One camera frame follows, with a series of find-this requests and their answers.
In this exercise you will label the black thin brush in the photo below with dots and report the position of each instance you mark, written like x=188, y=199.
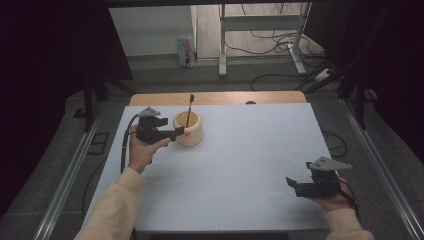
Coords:
x=189, y=110

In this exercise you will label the black metal stand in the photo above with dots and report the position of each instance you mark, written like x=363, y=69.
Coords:
x=360, y=103
x=88, y=103

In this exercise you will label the aluminium rail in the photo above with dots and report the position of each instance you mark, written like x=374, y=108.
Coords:
x=66, y=180
x=376, y=156

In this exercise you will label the white table sheet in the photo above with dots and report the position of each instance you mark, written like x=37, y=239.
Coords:
x=233, y=166

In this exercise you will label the cream ribbed cup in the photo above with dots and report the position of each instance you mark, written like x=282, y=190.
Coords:
x=193, y=135

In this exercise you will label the person's left hand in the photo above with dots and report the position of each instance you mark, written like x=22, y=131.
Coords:
x=143, y=155

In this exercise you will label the wooden table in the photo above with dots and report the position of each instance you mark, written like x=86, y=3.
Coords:
x=213, y=98

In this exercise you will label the white cabinet panel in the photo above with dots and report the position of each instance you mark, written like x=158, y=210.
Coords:
x=150, y=30

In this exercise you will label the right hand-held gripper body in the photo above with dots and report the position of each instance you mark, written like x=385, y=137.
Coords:
x=325, y=186

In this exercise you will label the white metal desk frame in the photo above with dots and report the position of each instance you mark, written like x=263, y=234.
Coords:
x=260, y=22

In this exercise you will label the person's right hand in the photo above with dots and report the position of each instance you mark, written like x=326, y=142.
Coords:
x=338, y=202

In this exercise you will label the white power strip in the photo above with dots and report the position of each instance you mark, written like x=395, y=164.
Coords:
x=322, y=75

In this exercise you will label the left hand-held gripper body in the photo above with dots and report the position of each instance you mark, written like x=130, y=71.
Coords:
x=148, y=131

